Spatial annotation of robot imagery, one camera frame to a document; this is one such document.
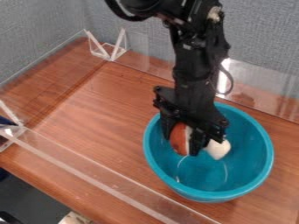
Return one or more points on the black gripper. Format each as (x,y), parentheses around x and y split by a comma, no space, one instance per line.
(188,103)

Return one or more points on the red white toy mushroom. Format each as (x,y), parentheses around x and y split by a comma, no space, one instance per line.
(181,143)

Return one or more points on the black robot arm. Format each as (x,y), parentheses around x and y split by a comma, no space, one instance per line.
(196,25)

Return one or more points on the blue plastic bowl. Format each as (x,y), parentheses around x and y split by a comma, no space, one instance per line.
(202,178)

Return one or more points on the clear acrylic back wall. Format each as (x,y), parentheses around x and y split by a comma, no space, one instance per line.
(261,88)

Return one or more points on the clear acrylic wall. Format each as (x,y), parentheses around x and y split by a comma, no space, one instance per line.
(261,88)
(61,46)
(91,188)

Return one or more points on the clear acrylic corner bracket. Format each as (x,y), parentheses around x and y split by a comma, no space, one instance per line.
(105,50)

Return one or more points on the clear acrylic left wall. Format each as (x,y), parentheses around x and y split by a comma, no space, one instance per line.
(61,46)

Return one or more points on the clear acrylic front wall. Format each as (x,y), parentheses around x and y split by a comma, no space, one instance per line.
(91,188)

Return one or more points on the clear acrylic left bracket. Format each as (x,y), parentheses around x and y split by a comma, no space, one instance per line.
(10,125)

